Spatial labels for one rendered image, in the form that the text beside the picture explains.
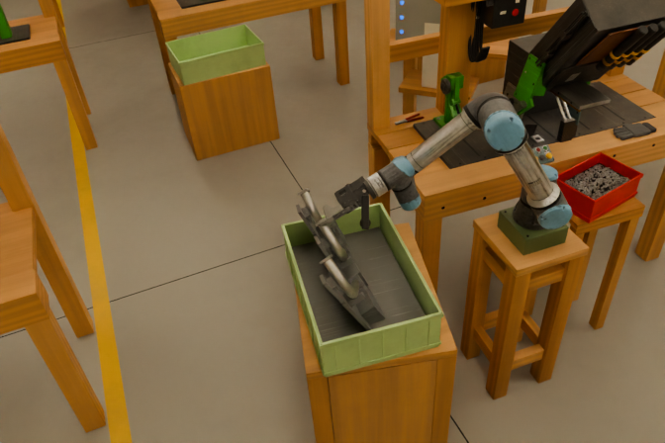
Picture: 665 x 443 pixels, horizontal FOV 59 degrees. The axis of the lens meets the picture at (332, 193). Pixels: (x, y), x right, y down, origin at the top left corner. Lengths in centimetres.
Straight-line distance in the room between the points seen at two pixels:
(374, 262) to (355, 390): 48
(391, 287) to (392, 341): 28
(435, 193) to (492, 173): 29
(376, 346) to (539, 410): 119
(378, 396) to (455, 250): 157
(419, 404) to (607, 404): 106
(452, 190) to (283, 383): 124
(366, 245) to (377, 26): 100
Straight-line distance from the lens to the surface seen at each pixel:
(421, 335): 202
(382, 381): 215
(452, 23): 292
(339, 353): 195
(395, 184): 196
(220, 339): 323
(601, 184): 277
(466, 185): 260
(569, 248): 245
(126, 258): 386
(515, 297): 243
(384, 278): 223
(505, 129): 189
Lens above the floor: 245
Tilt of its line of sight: 38 degrees down
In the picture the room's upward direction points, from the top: 4 degrees counter-clockwise
